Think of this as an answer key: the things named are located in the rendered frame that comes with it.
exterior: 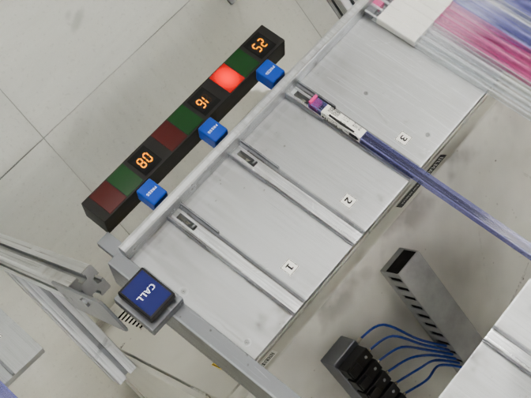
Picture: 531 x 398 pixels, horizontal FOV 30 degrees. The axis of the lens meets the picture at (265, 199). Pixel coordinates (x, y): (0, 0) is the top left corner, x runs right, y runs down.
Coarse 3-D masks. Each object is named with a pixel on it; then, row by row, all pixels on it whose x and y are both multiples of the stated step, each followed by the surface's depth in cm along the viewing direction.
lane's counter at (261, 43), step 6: (258, 36) 130; (264, 36) 130; (252, 42) 129; (258, 42) 129; (264, 42) 129; (270, 42) 129; (246, 48) 129; (252, 48) 129; (258, 48) 129; (264, 48) 129; (270, 48) 129; (258, 54) 128; (264, 54) 128
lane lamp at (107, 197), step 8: (104, 184) 120; (96, 192) 120; (104, 192) 120; (112, 192) 120; (120, 192) 120; (96, 200) 119; (104, 200) 119; (112, 200) 119; (120, 200) 119; (104, 208) 119; (112, 208) 119
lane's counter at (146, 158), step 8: (136, 152) 122; (144, 152) 122; (152, 152) 122; (128, 160) 122; (136, 160) 122; (144, 160) 122; (152, 160) 122; (160, 160) 122; (136, 168) 121; (144, 168) 121; (152, 168) 121
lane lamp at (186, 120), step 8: (176, 112) 125; (184, 112) 125; (192, 112) 125; (168, 120) 124; (176, 120) 124; (184, 120) 124; (192, 120) 124; (200, 120) 124; (184, 128) 124; (192, 128) 124
